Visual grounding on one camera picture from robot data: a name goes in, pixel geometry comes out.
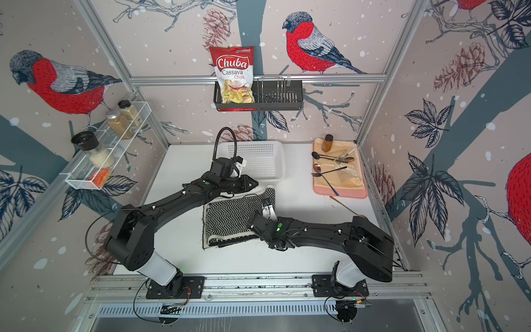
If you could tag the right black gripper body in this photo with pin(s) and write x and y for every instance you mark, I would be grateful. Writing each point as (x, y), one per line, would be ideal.
(277, 221)

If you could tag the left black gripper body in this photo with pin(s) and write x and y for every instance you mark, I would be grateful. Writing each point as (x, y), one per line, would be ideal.
(235, 185)

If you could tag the black white houndstooth scarf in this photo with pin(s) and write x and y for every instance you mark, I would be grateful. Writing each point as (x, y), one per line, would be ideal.
(225, 220)

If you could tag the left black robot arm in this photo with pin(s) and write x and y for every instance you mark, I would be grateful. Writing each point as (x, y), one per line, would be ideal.
(132, 235)

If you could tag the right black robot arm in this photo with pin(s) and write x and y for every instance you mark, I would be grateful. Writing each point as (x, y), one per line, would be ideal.
(370, 248)

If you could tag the white perforated plastic basket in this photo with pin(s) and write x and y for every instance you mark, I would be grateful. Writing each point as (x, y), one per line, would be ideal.
(264, 160)

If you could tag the copper spoon on tray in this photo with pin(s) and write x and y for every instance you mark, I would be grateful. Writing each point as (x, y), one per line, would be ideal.
(318, 172)

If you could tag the black spoon on tray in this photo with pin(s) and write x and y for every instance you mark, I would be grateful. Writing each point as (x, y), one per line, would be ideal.
(316, 156)

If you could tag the pink plastic tray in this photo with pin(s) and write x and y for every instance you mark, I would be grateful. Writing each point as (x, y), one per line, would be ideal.
(320, 186)

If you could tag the gold spoon on table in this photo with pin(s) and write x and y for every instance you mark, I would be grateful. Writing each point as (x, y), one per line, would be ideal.
(350, 210)

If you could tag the amber bottle on tray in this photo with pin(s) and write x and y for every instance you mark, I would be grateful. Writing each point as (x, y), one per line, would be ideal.
(327, 143)

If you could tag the iridescent spoon on tray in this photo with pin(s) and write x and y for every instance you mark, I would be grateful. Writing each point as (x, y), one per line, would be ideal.
(345, 159)

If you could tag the red cassava chips bag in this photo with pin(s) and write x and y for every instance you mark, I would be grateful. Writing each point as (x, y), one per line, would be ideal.
(234, 68)

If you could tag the brown spice jar middle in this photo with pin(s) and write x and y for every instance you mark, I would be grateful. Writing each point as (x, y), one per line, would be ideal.
(119, 125)

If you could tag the tan spice jar rear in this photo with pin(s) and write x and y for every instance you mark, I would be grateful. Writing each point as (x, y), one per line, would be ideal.
(130, 112)

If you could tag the small orange box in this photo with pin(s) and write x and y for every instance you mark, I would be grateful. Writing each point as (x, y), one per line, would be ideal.
(100, 177)

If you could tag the black lid spice jar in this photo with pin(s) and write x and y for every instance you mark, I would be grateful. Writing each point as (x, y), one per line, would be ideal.
(100, 157)

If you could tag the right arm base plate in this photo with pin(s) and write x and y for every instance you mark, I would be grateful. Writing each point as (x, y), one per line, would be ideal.
(324, 286)

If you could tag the black wire wall rack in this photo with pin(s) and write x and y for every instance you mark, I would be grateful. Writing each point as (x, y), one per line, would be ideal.
(279, 95)

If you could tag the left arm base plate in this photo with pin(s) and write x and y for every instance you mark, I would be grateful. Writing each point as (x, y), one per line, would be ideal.
(183, 287)

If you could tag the clear acrylic wall shelf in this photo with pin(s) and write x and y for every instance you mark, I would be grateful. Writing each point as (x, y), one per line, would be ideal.
(79, 177)

